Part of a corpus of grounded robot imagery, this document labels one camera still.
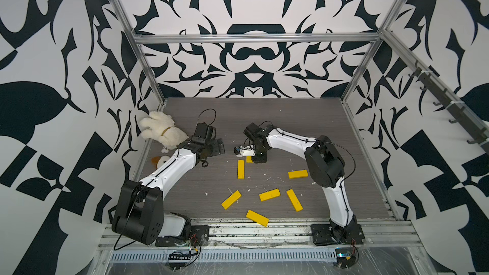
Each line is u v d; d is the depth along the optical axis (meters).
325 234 0.74
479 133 0.50
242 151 0.85
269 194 0.84
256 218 0.78
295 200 0.83
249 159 0.92
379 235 0.77
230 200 0.82
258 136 0.72
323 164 0.54
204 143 0.67
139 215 0.41
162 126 0.94
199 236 0.74
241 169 0.91
